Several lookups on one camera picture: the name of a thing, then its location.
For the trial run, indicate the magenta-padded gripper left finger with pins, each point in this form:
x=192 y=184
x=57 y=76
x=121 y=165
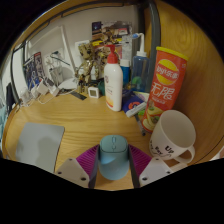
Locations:
x=71 y=170

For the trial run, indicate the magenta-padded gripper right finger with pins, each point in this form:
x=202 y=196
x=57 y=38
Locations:
x=153 y=170

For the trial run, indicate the light blue computer mouse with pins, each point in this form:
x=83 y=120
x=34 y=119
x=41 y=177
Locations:
x=113 y=160

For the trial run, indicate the grey mouse pad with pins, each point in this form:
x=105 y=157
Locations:
x=38 y=145

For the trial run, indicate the white printed mug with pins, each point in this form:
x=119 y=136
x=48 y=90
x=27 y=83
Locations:
x=171 y=133

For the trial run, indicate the dark pen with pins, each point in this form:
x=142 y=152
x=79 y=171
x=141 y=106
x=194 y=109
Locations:
x=140 y=125

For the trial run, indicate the blue snack packet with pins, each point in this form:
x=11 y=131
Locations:
x=133 y=104

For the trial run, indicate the black flat ruler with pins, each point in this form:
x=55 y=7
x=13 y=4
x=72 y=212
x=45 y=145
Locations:
x=78 y=95

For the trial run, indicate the small white cube clock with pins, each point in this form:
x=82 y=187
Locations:
x=93 y=92

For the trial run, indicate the white power strip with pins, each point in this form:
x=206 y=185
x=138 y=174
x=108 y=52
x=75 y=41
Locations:
x=54 y=90

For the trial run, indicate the red chips can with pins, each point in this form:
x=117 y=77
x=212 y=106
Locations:
x=166 y=86

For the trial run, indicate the white power adapter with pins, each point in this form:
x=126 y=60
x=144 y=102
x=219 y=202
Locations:
x=42 y=89

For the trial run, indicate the clear glass jar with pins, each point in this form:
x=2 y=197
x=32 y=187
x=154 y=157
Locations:
x=26 y=96

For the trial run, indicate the white desk lamp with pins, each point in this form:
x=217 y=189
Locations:
x=68 y=83

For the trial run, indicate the dark green box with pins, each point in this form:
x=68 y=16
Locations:
x=101 y=87

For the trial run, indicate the white pump lotion bottle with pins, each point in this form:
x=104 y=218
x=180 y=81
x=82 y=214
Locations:
x=113 y=86

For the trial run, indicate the blue spray bottle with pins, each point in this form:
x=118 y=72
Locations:
x=139 y=71

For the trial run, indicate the tan robot model figure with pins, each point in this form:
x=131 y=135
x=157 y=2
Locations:
x=90 y=63

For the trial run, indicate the dark blue model kit box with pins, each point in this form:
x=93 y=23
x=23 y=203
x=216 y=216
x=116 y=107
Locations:
x=33 y=68

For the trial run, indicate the colourful picture box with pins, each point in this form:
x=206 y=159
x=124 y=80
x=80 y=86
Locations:
x=116 y=28

